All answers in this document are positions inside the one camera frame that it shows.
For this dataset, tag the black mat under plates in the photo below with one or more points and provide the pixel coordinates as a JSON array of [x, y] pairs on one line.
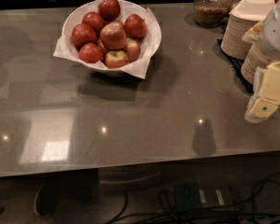
[[239, 79]]

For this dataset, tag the red apple top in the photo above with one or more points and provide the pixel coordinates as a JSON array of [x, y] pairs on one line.
[[109, 9]]

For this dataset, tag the blue power box under table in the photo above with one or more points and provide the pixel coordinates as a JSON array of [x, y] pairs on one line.
[[187, 197]]

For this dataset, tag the yellow-red apple front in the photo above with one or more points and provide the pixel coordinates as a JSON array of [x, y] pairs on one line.
[[116, 59]]

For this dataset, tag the glass jar with grains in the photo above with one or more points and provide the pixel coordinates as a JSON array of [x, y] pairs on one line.
[[210, 13]]

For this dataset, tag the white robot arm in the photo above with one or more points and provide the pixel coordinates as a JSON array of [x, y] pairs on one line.
[[269, 42]]

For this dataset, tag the red apple front left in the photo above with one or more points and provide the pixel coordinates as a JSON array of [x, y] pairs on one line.
[[91, 53]]

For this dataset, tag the large red-yellow apple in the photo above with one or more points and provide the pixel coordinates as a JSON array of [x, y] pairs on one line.
[[113, 35]]

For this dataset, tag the pale red apple right front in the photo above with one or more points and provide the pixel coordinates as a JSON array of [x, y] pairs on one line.
[[132, 48]]

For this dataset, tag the short stack of paper plates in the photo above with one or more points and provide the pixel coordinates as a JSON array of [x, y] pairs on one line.
[[254, 59]]

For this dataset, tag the tall stack of paper plates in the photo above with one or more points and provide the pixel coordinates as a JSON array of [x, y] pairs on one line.
[[232, 44]]

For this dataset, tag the red apple upper left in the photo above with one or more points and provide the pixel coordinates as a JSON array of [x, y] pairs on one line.
[[94, 20]]

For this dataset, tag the white paper bowl liner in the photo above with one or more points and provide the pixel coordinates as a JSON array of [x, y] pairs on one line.
[[139, 66]]

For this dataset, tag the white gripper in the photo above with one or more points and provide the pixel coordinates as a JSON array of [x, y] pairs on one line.
[[276, 32]]

